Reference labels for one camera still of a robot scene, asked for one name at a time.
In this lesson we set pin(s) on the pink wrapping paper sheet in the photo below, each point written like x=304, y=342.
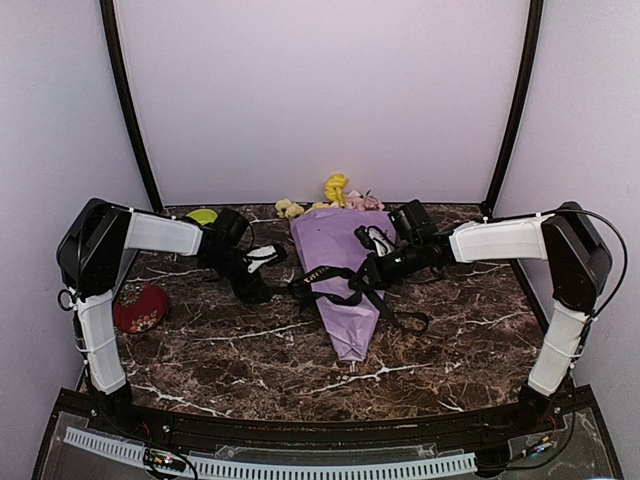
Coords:
x=326, y=237

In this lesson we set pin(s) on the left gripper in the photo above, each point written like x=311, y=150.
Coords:
x=247, y=290

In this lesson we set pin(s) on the black frame post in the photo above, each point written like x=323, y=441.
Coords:
x=126, y=101
x=521, y=89

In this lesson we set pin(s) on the black printed ribbon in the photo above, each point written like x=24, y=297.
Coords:
x=301, y=289

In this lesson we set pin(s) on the right black frame post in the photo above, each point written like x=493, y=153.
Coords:
x=521, y=89

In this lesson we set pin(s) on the yellow rose stem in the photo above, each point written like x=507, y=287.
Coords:
x=334, y=189

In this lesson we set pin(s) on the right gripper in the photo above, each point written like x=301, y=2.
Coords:
x=377, y=276

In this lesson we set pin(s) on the black front rail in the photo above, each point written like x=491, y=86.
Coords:
x=481, y=428

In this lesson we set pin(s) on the yellow daisy bunch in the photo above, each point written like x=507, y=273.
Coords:
x=287, y=209

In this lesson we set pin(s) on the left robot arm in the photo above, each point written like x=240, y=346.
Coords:
x=90, y=256

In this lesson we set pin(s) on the green plastic bowl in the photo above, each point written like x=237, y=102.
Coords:
x=202, y=216

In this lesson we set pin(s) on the white slotted cable duct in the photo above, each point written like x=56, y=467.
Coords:
x=246, y=463

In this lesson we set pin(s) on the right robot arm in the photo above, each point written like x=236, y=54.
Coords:
x=584, y=253

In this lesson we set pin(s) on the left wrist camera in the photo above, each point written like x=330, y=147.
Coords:
x=230, y=226

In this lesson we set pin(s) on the left black frame post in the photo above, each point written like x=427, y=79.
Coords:
x=126, y=101

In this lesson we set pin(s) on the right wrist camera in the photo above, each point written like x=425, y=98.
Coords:
x=412, y=222

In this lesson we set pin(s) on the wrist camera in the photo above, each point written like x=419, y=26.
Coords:
x=230, y=226
x=412, y=222

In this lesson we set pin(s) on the red floral dish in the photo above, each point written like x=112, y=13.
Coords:
x=139, y=308

